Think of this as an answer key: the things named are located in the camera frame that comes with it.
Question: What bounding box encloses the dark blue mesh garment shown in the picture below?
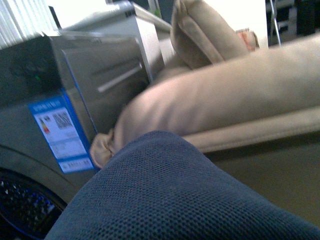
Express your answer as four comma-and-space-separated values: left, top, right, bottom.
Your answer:
46, 131, 320, 240

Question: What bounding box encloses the grey front-load washing machine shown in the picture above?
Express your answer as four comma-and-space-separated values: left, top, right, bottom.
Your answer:
0, 32, 149, 240

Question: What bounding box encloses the beige sofa cushion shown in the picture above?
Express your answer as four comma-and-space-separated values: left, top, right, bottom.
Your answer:
170, 0, 249, 69

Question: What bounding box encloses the blue energy label sticker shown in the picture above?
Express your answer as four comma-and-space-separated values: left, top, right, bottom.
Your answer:
28, 90, 95, 174

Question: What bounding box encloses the beige sofa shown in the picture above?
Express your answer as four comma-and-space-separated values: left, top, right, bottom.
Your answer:
89, 34, 320, 169

